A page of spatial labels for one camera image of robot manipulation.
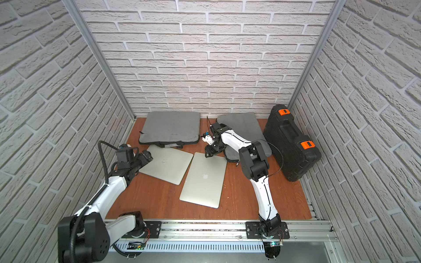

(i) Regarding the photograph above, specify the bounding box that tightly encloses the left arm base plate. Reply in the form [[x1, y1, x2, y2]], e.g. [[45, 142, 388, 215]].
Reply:
[[128, 221, 162, 239]]

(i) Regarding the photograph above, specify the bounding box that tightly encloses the grey laptop sleeve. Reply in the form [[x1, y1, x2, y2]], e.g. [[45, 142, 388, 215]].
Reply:
[[217, 112, 272, 163]]

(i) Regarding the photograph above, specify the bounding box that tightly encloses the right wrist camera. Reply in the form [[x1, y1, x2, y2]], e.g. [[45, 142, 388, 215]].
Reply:
[[202, 131, 214, 145]]

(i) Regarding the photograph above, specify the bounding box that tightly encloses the black plastic tool case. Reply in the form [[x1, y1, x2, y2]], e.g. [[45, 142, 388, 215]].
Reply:
[[263, 104, 321, 182]]

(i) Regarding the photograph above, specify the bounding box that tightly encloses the silver apple laptop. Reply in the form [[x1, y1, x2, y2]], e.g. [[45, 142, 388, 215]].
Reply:
[[179, 152, 227, 208], [139, 145, 194, 185]]

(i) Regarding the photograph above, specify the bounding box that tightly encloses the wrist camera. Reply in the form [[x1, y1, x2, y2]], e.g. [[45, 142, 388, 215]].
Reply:
[[202, 131, 214, 145], [116, 144, 136, 163]]

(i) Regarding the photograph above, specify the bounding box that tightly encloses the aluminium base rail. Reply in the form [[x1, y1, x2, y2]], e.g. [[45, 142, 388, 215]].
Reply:
[[147, 219, 339, 245]]

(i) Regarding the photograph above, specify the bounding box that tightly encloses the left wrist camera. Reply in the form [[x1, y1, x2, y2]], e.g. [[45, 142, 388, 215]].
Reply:
[[116, 144, 136, 163]]

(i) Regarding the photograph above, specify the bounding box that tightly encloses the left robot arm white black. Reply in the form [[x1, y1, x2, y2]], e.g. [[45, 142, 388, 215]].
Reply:
[[58, 145, 153, 263]]

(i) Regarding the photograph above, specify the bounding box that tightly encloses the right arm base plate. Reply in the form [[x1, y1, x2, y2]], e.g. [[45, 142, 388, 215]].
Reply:
[[245, 221, 290, 240]]

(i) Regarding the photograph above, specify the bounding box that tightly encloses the grey zippered laptop bag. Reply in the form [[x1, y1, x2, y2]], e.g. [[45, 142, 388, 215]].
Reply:
[[139, 111, 200, 148]]

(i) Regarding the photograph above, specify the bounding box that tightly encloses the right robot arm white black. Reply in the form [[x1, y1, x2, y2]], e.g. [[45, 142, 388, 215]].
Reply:
[[202, 122, 281, 238]]

